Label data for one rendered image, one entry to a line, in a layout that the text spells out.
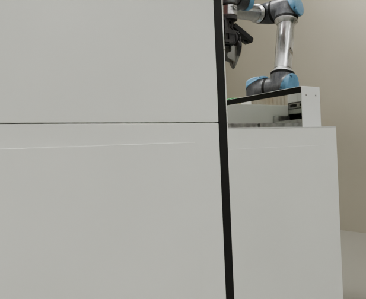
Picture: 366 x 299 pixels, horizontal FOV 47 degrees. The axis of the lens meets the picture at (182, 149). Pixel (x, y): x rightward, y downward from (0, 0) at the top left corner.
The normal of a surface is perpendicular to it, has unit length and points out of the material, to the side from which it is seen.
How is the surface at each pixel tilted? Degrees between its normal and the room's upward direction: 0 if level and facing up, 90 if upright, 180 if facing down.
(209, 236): 90
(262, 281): 90
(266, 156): 90
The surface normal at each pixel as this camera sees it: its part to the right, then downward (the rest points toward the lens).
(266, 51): -0.75, 0.04
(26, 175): 0.54, -0.02
